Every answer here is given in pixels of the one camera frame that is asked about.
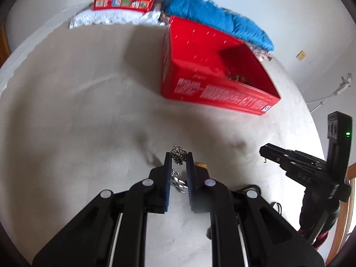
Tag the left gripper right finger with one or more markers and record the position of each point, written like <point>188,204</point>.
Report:
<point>245,230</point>

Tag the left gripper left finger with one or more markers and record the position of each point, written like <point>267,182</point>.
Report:
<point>111,229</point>

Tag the silver chain keyring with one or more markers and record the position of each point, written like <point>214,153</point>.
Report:
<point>178,155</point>

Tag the beige bed sheet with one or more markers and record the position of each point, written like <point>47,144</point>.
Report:
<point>81,111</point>

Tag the red open tin box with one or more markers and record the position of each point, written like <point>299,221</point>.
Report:
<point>203,65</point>

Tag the wooden cabinet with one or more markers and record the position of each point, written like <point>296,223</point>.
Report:
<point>4,48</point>

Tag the white lace cloth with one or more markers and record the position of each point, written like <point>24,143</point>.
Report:
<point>88,16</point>

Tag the blue quilted jacket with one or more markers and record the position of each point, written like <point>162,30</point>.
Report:
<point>208,13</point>

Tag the red tin box lid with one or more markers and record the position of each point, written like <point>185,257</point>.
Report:
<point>133,5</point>

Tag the beige wall socket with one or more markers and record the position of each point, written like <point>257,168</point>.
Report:
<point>301,55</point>

